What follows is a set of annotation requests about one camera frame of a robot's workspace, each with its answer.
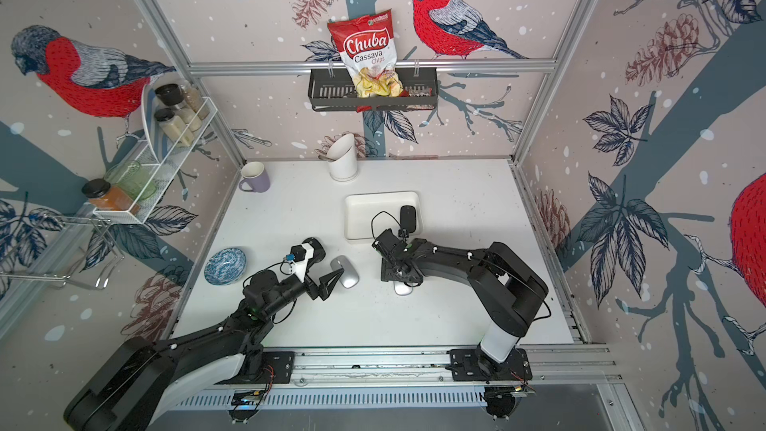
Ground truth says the red Chuba chips bag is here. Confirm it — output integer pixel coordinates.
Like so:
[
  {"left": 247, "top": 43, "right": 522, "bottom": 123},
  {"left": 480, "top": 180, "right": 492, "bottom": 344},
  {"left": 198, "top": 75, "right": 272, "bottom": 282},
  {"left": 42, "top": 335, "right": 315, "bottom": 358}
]
[{"left": 327, "top": 10, "right": 404, "bottom": 99}]

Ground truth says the chrome wire rack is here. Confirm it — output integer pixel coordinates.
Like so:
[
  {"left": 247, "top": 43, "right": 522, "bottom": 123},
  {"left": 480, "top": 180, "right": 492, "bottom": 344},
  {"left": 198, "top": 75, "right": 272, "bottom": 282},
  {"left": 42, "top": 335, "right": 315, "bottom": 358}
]
[{"left": 1, "top": 209, "right": 125, "bottom": 291}]

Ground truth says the black lid spice jar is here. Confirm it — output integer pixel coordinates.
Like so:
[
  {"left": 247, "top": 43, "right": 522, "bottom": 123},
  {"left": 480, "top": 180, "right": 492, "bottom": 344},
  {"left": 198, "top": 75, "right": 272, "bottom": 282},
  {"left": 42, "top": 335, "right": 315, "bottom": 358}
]
[
  {"left": 155, "top": 83, "right": 203, "bottom": 132},
  {"left": 154, "top": 108, "right": 193, "bottom": 148}
]

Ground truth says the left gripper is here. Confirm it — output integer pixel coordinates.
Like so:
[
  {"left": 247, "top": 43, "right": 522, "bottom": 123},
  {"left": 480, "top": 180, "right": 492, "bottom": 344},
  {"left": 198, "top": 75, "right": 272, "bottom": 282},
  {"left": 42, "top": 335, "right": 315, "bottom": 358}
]
[{"left": 262, "top": 248, "right": 343, "bottom": 319}]

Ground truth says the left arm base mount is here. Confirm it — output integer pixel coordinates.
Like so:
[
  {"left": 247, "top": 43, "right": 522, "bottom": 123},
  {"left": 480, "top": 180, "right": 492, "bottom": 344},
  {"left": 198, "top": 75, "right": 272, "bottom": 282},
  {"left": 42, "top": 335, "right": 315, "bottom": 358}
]
[{"left": 217, "top": 350, "right": 295, "bottom": 385}]

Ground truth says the white slanted utensil holder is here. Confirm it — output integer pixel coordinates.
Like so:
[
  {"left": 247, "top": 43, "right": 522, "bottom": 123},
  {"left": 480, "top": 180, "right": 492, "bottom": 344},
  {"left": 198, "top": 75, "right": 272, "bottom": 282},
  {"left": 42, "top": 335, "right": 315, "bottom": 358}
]
[{"left": 326, "top": 133, "right": 358, "bottom": 182}]

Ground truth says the black lid spice jar front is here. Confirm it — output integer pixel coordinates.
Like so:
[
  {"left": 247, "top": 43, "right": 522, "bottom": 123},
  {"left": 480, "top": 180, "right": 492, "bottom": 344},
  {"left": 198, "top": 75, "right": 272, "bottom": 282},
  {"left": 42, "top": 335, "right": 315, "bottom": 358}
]
[{"left": 154, "top": 108, "right": 193, "bottom": 148}]

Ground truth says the black lid spice jar back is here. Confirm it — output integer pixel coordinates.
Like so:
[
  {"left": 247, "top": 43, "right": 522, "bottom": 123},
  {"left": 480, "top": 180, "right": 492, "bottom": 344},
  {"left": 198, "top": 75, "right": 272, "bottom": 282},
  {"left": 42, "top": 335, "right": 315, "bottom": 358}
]
[{"left": 155, "top": 83, "right": 203, "bottom": 132}]

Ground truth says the black mouse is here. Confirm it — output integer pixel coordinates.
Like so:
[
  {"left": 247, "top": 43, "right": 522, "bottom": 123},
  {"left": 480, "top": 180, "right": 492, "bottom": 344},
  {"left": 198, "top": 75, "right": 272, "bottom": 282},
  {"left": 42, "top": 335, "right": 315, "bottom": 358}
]
[{"left": 399, "top": 205, "right": 417, "bottom": 235}]

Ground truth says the white wire wall shelf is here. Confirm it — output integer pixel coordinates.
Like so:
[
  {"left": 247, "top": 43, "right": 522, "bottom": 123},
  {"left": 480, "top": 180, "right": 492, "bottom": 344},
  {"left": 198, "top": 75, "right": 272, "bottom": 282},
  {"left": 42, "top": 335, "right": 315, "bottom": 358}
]
[{"left": 94, "top": 97, "right": 219, "bottom": 225}]

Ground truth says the orange sauce jar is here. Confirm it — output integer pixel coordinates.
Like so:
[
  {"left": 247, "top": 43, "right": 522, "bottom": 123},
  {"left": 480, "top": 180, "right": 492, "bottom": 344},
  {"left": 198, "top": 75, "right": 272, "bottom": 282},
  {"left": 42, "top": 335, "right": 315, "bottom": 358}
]
[{"left": 81, "top": 179, "right": 140, "bottom": 215}]

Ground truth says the white plate on shelf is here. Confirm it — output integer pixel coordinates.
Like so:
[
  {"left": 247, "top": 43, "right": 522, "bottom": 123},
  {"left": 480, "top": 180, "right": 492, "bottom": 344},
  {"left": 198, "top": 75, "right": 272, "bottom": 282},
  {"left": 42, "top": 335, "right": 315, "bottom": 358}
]
[{"left": 141, "top": 84, "right": 158, "bottom": 160}]

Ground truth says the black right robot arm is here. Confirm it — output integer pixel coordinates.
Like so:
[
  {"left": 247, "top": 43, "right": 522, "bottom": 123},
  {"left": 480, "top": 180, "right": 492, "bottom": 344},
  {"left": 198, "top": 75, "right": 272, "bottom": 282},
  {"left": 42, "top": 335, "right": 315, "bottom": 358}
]
[{"left": 372, "top": 229, "right": 551, "bottom": 365}]

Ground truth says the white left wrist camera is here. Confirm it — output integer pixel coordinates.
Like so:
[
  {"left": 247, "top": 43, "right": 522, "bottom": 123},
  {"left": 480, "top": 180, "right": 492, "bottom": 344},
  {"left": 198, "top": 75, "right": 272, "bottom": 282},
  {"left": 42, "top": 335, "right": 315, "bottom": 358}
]
[{"left": 288, "top": 243, "right": 314, "bottom": 283}]

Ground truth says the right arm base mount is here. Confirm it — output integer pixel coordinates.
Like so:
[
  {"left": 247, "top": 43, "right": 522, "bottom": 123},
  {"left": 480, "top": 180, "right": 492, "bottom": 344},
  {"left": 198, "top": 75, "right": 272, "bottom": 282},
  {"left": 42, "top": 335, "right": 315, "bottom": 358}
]
[{"left": 446, "top": 347, "right": 533, "bottom": 382}]

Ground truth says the black wall basket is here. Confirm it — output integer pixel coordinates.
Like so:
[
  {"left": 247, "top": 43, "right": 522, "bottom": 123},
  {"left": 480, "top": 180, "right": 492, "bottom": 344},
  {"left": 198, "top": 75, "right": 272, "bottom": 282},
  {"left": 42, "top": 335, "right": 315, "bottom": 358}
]
[{"left": 307, "top": 68, "right": 439, "bottom": 112}]

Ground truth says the white storage tray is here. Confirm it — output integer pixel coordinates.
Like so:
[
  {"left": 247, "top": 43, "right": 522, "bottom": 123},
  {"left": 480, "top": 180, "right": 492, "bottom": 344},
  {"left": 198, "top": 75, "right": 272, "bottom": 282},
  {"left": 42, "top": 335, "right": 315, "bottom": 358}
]
[{"left": 342, "top": 191, "right": 424, "bottom": 241}]

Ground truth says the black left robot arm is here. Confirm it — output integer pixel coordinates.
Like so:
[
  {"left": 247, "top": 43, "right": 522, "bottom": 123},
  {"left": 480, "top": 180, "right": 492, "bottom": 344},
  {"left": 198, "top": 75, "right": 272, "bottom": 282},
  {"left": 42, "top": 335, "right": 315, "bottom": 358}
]
[{"left": 63, "top": 237, "right": 344, "bottom": 430}]

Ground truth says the blue patterned bowl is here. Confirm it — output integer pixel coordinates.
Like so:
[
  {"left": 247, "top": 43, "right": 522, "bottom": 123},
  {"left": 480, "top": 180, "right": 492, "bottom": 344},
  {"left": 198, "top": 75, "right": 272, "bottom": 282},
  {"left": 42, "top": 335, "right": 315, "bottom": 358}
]
[{"left": 203, "top": 247, "right": 247, "bottom": 287}]

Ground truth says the silver mouse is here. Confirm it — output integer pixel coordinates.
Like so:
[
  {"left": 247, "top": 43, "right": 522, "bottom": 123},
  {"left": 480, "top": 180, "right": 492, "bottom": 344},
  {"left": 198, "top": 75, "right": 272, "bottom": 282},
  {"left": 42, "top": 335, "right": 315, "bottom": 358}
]
[
  {"left": 331, "top": 255, "right": 360, "bottom": 289},
  {"left": 394, "top": 281, "right": 413, "bottom": 297}
]

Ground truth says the purple ceramic mug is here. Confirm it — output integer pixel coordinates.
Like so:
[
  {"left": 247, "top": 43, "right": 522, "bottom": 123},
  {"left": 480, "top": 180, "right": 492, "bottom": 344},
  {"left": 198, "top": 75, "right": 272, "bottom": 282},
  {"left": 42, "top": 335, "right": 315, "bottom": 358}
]
[{"left": 239, "top": 162, "right": 270, "bottom": 193}]

